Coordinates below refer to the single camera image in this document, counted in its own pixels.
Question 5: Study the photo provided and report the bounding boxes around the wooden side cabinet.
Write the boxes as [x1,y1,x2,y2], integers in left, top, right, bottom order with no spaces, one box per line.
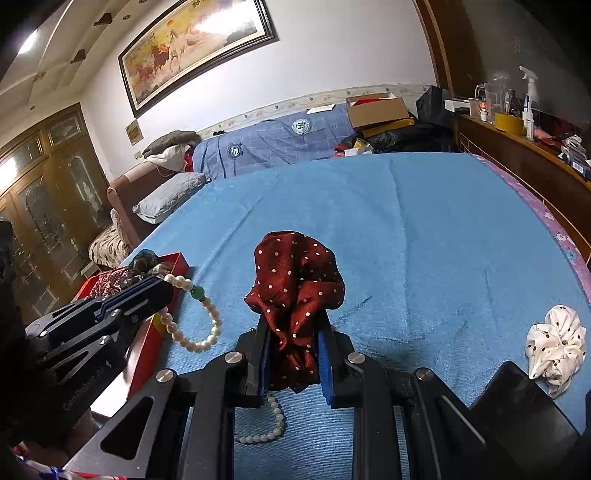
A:
[455,115,591,264]

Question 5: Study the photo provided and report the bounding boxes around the floral patterned cushion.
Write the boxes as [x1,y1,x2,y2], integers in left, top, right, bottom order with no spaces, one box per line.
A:
[88,208,132,269]

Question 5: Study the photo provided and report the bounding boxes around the pearl bracelet with green bead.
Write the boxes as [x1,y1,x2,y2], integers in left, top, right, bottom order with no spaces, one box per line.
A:
[156,273,223,355]

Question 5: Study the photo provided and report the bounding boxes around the white spray bottle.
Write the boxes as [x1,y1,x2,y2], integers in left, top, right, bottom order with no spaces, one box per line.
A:
[519,65,539,110]

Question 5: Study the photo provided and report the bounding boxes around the grey black organza scrunchie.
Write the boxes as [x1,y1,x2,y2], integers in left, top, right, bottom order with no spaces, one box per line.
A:
[127,249,171,279]

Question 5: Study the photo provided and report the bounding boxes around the black phone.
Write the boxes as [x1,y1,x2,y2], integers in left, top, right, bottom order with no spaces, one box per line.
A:
[471,361,581,474]

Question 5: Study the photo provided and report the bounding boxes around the red cardboard box tray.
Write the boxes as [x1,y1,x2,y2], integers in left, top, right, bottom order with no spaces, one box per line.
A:
[73,252,189,418]

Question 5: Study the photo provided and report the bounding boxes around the blue plaid folded quilt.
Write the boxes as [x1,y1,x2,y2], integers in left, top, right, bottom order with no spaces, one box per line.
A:
[192,105,355,180]

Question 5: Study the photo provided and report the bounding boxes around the blue bed blanket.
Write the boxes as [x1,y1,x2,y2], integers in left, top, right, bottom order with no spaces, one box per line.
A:
[142,153,590,404]

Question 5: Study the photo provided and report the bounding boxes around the white cherry print scrunchie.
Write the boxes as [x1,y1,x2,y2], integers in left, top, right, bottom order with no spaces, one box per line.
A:
[525,305,587,399]

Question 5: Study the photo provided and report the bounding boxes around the wooden glass door wardrobe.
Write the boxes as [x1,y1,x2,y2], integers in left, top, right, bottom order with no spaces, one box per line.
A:
[1,104,110,323]

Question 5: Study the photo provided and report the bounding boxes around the framed horse painting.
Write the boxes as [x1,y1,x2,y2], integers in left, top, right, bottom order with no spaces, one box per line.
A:
[118,0,279,117]

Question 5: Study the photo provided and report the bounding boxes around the white pearl bracelet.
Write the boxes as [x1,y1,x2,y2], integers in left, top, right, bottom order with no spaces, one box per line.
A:
[235,394,289,446]

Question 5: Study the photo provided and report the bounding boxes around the brown armchair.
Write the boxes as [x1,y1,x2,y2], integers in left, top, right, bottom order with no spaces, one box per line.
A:
[106,162,184,248]

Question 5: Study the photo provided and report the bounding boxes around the grey pillow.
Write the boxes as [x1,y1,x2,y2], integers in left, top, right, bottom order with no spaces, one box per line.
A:
[132,172,209,225]

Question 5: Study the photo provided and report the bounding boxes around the yellow round tin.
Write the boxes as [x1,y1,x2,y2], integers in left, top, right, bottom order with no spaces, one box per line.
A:
[494,112,526,137]

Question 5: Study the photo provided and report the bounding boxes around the red polka dot scrunchie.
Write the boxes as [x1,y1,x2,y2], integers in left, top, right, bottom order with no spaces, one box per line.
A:
[245,231,346,393]

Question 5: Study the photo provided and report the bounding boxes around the brown cardboard box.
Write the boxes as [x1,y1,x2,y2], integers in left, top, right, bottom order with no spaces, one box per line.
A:
[346,93,409,129]

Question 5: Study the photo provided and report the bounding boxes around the red white plaid scrunchie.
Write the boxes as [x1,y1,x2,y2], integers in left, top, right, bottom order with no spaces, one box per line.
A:
[89,267,133,298]

